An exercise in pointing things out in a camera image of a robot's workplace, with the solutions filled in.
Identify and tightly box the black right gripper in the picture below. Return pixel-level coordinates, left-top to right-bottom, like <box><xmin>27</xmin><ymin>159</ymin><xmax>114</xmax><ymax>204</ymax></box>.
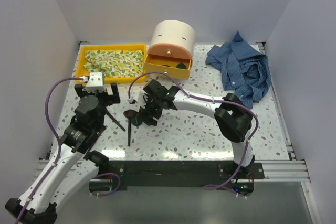
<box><xmin>137</xmin><ymin>93</ymin><xmax>163</xmax><ymax>126</ymax></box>

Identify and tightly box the yellow plastic tray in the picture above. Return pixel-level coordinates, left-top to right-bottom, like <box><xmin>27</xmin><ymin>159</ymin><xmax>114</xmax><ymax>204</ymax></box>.
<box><xmin>75</xmin><ymin>42</ymin><xmax>147</xmax><ymax>86</ymax></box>

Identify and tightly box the round cream drawer organizer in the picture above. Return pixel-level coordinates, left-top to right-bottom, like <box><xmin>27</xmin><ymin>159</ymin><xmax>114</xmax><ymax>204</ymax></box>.
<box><xmin>144</xmin><ymin>20</ymin><xmax>195</xmax><ymax>80</ymax></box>

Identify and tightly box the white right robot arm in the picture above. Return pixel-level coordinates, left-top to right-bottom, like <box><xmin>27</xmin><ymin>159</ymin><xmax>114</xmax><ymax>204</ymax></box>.
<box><xmin>129</xmin><ymin>80</ymin><xmax>255</xmax><ymax>178</ymax></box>

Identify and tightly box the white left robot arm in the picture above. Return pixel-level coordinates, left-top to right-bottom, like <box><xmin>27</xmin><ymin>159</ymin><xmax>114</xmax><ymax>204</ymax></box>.
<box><xmin>5</xmin><ymin>83</ymin><xmax>120</xmax><ymax>223</ymax></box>

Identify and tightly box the black fan makeup brush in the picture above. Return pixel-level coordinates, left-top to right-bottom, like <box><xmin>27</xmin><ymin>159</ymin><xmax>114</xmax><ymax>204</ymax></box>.
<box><xmin>123</xmin><ymin>109</ymin><xmax>138</xmax><ymax>147</ymax></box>

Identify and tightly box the black thin makeup brush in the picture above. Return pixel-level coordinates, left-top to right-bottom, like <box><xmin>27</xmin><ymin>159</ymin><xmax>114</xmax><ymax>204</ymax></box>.
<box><xmin>106</xmin><ymin>109</ymin><xmax>125</xmax><ymax>132</ymax></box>

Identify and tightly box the lemon print cloth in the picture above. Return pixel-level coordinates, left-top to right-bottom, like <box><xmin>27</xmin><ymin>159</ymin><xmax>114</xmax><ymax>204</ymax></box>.
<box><xmin>84</xmin><ymin>49</ymin><xmax>144</xmax><ymax>78</ymax></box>

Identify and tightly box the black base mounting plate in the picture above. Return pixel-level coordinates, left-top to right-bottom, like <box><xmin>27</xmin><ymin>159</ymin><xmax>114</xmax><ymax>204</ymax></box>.
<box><xmin>89</xmin><ymin>161</ymin><xmax>265</xmax><ymax>194</ymax></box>

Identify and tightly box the blue checkered cloth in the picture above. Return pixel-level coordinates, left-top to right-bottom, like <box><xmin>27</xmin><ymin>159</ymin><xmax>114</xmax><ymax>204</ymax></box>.
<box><xmin>205</xmin><ymin>32</ymin><xmax>272</xmax><ymax>109</ymax></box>

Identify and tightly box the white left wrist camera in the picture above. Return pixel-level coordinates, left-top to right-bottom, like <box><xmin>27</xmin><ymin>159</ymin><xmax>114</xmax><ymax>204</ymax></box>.
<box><xmin>86</xmin><ymin>72</ymin><xmax>105</xmax><ymax>92</ymax></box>

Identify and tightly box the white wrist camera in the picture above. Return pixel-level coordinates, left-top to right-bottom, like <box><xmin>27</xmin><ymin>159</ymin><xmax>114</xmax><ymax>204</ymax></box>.
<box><xmin>86</xmin><ymin>72</ymin><xmax>105</xmax><ymax>92</ymax></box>
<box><xmin>128</xmin><ymin>91</ymin><xmax>146</xmax><ymax>107</ymax></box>

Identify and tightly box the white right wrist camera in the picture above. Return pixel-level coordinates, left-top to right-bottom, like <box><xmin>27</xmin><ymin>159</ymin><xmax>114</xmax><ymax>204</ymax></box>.
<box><xmin>128</xmin><ymin>91</ymin><xmax>146</xmax><ymax>107</ymax></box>

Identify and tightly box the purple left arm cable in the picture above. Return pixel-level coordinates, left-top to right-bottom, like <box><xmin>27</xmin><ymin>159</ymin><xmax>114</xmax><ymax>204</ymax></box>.
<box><xmin>14</xmin><ymin>77</ymin><xmax>122</xmax><ymax>224</ymax></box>

